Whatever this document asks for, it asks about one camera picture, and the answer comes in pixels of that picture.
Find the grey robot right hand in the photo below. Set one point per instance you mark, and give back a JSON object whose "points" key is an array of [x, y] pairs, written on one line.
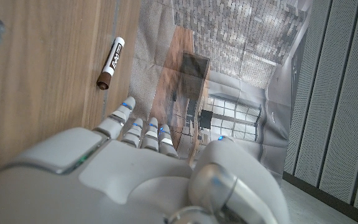
{"points": [[120, 180]]}

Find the printed office backdrop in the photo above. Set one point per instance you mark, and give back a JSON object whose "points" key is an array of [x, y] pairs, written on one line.
{"points": [[228, 62]]}

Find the brown dry erase marker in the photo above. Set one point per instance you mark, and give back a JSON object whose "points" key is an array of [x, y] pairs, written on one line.
{"points": [[113, 60]]}

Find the grey perforated wall panel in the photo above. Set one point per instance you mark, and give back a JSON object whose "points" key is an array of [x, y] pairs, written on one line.
{"points": [[337, 109]]}

